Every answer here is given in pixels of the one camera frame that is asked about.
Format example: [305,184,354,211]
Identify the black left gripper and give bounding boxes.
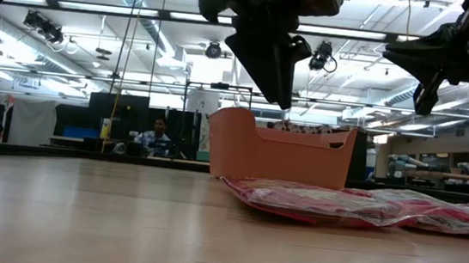
[188,0,344,115]

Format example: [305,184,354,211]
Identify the white banner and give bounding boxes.
[182,89,221,155]

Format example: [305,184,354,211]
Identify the orange plastic basket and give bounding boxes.
[204,104,360,193]

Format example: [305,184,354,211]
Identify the wooden bench top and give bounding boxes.
[405,167,469,183]

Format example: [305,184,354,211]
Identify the person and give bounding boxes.
[131,113,175,160]

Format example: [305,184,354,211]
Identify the blue box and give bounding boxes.
[63,125,100,141]

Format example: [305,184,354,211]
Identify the black ceiling spot lamps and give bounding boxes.
[21,9,67,46]

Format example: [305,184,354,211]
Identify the white cloth sheet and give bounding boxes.
[7,96,59,149]

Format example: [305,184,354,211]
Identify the black ceiling camera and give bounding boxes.
[308,39,341,75]

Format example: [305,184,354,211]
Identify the black hanging cable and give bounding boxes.
[108,0,143,95]

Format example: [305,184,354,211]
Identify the yellow hanging cable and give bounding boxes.
[100,0,148,156]

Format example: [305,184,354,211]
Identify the black aluminium table frame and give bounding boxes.
[0,141,469,205]

